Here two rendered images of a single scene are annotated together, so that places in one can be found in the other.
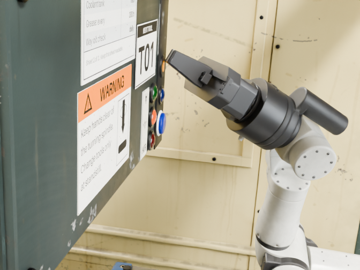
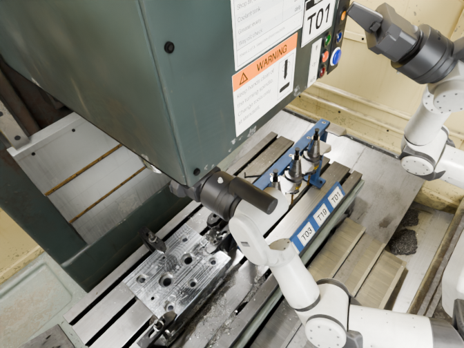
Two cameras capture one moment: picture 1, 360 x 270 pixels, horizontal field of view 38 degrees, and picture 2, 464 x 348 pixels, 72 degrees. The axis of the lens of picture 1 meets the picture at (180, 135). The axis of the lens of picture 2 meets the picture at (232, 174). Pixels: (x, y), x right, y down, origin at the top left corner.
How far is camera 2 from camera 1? 0.20 m
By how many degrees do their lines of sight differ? 42
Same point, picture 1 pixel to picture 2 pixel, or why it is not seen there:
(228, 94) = (384, 45)
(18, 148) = (179, 122)
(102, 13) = (257, 16)
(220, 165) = not seen: hidden behind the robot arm
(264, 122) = (415, 66)
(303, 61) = not seen: outside the picture
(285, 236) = (422, 139)
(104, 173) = (264, 108)
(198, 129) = not seen: hidden behind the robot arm
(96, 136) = (253, 92)
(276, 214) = (418, 124)
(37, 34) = (188, 61)
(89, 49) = (243, 46)
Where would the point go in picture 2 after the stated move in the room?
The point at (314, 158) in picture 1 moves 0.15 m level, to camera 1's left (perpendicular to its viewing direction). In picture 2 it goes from (452, 98) to (371, 80)
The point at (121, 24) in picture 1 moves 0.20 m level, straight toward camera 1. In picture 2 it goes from (283, 12) to (220, 88)
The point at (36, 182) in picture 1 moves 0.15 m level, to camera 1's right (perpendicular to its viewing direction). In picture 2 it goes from (197, 132) to (304, 171)
